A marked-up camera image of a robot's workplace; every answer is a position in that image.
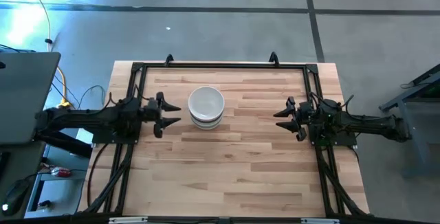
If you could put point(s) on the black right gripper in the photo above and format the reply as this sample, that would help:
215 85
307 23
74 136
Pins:
304 115

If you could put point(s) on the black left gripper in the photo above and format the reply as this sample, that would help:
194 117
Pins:
151 114

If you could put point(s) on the white bowl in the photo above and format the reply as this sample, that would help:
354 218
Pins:
206 103

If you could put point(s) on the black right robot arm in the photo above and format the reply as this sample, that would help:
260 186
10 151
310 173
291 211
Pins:
371 124

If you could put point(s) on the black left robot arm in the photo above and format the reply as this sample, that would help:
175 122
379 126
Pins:
86 119

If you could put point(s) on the yellow power plug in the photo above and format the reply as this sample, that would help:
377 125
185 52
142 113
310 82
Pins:
63 106

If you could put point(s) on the black desk bar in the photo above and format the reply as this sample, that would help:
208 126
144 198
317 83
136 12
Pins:
65 145

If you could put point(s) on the red and white mouse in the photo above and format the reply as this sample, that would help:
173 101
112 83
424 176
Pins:
61 172

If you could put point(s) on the white shelf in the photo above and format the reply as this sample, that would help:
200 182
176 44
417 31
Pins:
62 193

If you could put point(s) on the dark grey metal side table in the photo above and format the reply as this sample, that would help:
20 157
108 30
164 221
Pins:
426 86

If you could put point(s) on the grey laptop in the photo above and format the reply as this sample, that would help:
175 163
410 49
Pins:
24 97

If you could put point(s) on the black computer mouse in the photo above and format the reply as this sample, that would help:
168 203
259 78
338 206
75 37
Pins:
13 196

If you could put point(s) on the black aluminium table frame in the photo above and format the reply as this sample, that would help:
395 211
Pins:
223 65

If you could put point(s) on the silver aluminium bracket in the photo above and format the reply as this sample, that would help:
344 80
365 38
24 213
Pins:
129 220
319 221

